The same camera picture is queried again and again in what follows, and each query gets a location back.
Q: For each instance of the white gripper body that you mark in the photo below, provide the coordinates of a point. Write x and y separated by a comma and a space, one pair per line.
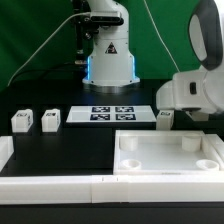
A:
196, 91

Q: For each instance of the white square tabletop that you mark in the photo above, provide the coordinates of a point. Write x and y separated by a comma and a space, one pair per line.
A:
147, 152

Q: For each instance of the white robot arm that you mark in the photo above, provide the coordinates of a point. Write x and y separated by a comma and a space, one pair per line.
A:
111, 66

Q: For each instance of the white U-shaped fence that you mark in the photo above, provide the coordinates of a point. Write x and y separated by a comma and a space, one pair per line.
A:
112, 188

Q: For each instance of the white tag plate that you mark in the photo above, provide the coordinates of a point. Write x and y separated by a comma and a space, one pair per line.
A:
111, 114

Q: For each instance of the black camera on base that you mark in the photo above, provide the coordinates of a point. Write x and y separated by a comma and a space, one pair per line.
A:
106, 17

